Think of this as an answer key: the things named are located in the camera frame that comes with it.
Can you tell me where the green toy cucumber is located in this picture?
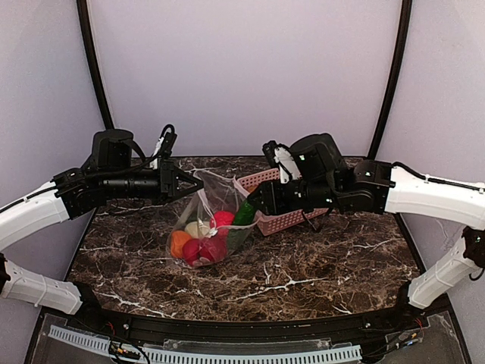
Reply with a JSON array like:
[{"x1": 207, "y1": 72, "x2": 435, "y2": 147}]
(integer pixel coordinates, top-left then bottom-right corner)
[{"x1": 227, "y1": 200, "x2": 257, "y2": 253}]

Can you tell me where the white toy radish with leaves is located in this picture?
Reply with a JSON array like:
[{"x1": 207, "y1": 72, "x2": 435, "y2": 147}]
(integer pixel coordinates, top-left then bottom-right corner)
[{"x1": 184, "y1": 221, "x2": 211, "y2": 239}]

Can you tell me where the red toy fruit front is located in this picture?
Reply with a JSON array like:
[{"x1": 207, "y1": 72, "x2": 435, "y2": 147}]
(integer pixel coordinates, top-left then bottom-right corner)
[{"x1": 210, "y1": 210, "x2": 235, "y2": 237}]

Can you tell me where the red toy fruit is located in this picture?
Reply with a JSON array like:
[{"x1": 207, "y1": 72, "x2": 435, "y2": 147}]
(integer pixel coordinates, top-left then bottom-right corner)
[
  {"x1": 199, "y1": 236, "x2": 227, "y2": 262},
  {"x1": 210, "y1": 210, "x2": 235, "y2": 237}
]

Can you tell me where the orange toy fruit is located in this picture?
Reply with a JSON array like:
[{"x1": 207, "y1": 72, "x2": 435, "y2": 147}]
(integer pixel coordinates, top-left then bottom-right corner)
[{"x1": 171, "y1": 231, "x2": 192, "y2": 259}]

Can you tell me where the clear zip top bag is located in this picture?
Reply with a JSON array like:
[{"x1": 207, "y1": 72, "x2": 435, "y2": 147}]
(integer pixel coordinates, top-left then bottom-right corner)
[{"x1": 166, "y1": 169, "x2": 258, "y2": 268}]

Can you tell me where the red toy tomato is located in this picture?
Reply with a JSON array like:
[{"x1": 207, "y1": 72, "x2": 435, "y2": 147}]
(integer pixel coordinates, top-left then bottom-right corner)
[{"x1": 183, "y1": 239, "x2": 200, "y2": 266}]

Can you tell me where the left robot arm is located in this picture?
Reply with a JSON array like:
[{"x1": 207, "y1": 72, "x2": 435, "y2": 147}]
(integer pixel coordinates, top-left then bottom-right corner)
[{"x1": 1, "y1": 124, "x2": 203, "y2": 315}]

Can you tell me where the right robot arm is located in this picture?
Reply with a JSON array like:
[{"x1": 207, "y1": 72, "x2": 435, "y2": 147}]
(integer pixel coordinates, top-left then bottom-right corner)
[{"x1": 247, "y1": 133, "x2": 484, "y2": 311}]

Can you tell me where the pink perforated plastic basket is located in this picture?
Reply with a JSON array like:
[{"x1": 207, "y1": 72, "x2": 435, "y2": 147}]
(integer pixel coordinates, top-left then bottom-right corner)
[{"x1": 236, "y1": 168, "x2": 328, "y2": 236}]

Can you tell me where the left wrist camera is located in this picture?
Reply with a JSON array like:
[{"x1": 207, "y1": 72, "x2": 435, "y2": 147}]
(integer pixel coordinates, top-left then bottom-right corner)
[{"x1": 149, "y1": 124, "x2": 177, "y2": 170}]

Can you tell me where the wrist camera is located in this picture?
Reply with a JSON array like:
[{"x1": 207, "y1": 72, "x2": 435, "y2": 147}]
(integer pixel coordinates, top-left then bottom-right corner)
[
  {"x1": 149, "y1": 124, "x2": 177, "y2": 170},
  {"x1": 262, "y1": 140, "x2": 302, "y2": 184}
]

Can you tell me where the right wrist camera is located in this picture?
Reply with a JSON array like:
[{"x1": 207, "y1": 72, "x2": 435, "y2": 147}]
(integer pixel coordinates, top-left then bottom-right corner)
[{"x1": 262, "y1": 140, "x2": 302, "y2": 184}]

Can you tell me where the white slotted cable duct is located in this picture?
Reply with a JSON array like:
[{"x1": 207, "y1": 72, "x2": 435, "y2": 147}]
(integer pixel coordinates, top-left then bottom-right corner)
[{"x1": 48, "y1": 325, "x2": 363, "y2": 363}]

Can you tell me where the black front table rail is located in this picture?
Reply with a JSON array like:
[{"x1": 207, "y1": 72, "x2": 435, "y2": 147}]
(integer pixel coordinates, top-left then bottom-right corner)
[{"x1": 65, "y1": 300, "x2": 430, "y2": 355}]

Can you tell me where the left black frame post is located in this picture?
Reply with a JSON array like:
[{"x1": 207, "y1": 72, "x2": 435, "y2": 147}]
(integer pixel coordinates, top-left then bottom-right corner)
[{"x1": 76, "y1": 0, "x2": 114, "y2": 130}]

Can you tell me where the black frame post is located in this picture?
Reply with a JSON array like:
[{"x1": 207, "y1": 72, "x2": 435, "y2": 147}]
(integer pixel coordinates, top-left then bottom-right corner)
[
  {"x1": 76, "y1": 0, "x2": 114, "y2": 130},
  {"x1": 367, "y1": 0, "x2": 413, "y2": 159}
]

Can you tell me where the right black frame post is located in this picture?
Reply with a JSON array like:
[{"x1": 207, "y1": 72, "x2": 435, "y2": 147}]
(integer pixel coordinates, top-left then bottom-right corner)
[{"x1": 367, "y1": 0, "x2": 413, "y2": 159}]

